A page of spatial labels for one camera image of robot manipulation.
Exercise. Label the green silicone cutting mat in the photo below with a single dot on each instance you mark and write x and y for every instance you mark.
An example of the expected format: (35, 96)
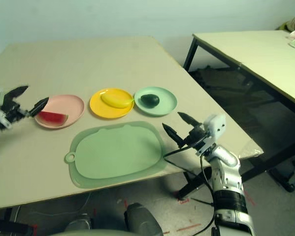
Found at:
(117, 152)

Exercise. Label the grey robot leg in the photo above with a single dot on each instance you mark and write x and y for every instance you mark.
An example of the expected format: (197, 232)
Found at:
(78, 222)
(142, 218)

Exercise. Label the black table leg frame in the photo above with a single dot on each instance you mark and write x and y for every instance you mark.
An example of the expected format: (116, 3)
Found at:
(14, 225)
(260, 164)

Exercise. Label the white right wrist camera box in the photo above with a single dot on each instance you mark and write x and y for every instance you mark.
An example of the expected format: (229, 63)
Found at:
(216, 125)

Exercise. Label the pale robot torso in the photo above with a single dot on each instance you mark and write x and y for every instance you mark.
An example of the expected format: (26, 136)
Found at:
(88, 233)

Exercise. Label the black zip tie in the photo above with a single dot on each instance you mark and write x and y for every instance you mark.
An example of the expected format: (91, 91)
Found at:
(201, 201)

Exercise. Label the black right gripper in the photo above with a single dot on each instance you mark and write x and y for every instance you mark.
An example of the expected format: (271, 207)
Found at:
(195, 137)

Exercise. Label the yellow toy banana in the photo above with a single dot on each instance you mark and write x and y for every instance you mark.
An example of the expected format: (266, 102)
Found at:
(115, 101)

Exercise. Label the yellow round plate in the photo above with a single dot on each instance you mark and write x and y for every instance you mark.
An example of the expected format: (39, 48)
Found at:
(100, 110)

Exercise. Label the mint green round plate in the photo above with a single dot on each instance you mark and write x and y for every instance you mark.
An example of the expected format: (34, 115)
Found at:
(164, 103)

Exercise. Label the red watermelon slice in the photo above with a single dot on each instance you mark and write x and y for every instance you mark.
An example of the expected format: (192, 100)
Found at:
(52, 117)

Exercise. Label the beige side table black frame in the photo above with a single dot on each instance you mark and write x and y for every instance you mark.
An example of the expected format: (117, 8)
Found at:
(255, 56)

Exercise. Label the clear plastic sheet scrap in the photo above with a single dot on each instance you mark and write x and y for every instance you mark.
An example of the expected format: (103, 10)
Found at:
(250, 151)

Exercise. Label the grey robot left leg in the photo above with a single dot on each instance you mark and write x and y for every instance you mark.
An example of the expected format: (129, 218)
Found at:
(78, 222)

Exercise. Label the olive cloth pile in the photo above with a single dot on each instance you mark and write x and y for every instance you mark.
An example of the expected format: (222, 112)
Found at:
(293, 24)

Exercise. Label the pink round plate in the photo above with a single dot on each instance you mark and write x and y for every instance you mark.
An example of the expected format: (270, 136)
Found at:
(63, 105)

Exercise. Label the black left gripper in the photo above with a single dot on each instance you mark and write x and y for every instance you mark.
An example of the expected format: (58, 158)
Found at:
(13, 114)

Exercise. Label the grey robot right leg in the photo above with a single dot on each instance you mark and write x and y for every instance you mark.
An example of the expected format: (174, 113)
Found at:
(142, 218)

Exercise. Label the dark green avocado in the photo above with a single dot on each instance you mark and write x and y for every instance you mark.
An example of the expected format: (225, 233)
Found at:
(149, 100)

